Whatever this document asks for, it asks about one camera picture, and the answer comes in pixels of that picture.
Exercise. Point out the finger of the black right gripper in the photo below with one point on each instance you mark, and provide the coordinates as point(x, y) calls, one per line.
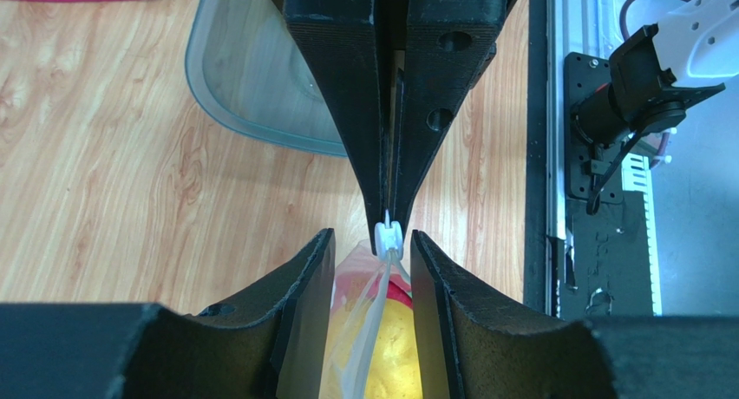
point(340, 41)
point(449, 44)

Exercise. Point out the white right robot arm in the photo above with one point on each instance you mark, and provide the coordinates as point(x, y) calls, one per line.
point(394, 73)

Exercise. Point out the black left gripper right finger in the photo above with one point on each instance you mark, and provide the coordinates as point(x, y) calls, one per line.
point(476, 342)

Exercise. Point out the black table front rail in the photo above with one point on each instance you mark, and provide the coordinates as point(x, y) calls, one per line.
point(578, 264)

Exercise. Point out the red dragon fruit toy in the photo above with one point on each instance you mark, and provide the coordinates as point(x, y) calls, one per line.
point(356, 281)

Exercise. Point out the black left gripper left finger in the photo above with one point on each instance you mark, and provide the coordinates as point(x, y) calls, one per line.
point(266, 341)

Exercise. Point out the clear grey plastic tray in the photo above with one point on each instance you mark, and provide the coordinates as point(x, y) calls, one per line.
point(245, 71)

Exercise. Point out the aluminium frame base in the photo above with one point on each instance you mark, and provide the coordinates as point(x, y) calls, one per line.
point(694, 179)

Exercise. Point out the clear polka-dot zip bag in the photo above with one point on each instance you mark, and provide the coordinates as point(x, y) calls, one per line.
point(375, 306)

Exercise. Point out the yellow potato toy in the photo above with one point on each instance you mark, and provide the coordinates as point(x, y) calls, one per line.
point(394, 371)

